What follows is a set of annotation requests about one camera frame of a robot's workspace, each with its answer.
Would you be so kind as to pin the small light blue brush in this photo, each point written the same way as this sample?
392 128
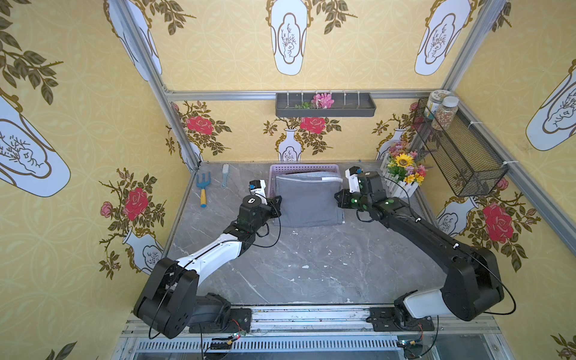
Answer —
225 175

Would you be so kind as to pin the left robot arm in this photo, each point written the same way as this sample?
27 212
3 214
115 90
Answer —
169 302

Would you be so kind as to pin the glass jar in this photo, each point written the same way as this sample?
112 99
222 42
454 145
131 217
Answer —
434 100
445 113

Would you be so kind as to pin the blue yellow garden fork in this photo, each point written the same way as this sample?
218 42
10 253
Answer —
202 182

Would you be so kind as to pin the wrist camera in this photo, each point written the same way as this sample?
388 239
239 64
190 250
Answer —
258 188
352 175

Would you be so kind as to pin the purple plastic basket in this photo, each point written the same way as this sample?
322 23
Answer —
291 168

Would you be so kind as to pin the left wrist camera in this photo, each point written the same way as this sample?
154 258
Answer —
258 188

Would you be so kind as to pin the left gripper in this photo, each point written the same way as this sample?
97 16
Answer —
274 202

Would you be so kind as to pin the glass jar front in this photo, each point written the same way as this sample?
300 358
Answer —
445 113

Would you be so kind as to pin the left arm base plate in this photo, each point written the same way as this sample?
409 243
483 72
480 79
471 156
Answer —
232 320

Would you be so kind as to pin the black wire mesh shelf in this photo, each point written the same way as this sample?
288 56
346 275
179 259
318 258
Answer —
468 162

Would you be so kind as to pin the grey wall tray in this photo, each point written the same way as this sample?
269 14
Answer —
297 104

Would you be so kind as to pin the glass jar back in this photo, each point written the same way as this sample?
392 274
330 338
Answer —
434 100

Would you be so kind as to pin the flower pot white fence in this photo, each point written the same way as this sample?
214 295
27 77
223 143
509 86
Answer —
402 170

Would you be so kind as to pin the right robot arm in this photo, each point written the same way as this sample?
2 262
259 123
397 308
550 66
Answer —
473 284

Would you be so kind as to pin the pink artificial flower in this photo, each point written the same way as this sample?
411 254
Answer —
322 101

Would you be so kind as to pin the plain grey pillowcase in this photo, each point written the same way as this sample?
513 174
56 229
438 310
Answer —
308 199

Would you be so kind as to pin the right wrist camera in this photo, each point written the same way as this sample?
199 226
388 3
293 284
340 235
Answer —
352 175

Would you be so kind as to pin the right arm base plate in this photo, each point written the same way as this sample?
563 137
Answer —
391 319

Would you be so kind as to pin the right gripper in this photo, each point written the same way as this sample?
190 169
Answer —
341 198

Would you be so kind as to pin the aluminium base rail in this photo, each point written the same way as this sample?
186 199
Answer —
320 331

